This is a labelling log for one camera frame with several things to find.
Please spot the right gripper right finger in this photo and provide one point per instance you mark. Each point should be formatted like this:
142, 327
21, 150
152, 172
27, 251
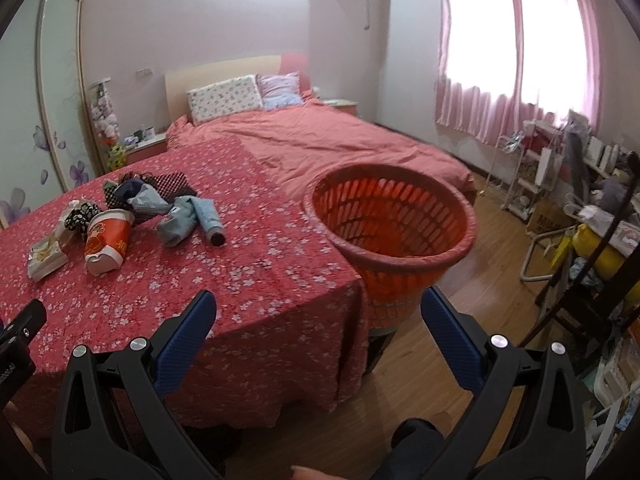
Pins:
546, 439

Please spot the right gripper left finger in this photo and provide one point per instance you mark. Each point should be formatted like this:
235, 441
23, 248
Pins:
90, 438

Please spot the white wrapper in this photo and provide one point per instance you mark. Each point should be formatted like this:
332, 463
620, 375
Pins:
45, 257

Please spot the black white patterned cloth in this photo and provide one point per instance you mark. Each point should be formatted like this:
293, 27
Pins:
79, 218

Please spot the red paper noodle cup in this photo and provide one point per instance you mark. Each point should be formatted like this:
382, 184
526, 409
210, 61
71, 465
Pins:
107, 241

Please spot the navy blue cloth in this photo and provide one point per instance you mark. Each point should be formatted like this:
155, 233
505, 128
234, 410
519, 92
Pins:
119, 195

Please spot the light blue cloth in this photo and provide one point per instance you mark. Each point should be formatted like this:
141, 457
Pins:
181, 217

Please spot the black mesh net bag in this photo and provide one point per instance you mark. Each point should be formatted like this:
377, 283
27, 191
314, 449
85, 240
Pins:
169, 186

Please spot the person left hand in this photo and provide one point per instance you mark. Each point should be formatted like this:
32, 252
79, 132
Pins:
10, 410

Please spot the red floral tablecloth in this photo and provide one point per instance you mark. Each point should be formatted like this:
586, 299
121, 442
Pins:
291, 322

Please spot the sliding wardrobe floral doors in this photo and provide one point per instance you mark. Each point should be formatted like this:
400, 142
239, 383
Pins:
47, 146

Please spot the stuffed toy stack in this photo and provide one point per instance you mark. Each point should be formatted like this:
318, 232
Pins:
106, 127

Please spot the pink left nightstand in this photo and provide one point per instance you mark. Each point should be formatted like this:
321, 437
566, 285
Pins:
147, 149

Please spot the orange plastic laundry basket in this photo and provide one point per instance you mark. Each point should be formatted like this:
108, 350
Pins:
399, 229

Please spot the beige bed headboard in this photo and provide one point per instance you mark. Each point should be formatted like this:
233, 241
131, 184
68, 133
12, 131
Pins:
178, 82

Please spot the white floral pillow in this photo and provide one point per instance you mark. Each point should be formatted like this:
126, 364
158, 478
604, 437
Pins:
224, 98

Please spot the pink bed duvet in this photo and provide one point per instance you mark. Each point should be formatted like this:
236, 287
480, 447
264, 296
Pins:
296, 143

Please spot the pink striped pillow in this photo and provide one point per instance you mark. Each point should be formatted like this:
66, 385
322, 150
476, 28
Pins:
278, 91

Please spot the right nightstand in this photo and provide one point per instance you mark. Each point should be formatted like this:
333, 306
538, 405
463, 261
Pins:
345, 106

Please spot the pink window curtain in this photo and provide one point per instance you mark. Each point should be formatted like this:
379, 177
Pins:
502, 62

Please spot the white wire rack shelf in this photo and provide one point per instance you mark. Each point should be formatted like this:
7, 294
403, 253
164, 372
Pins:
512, 175

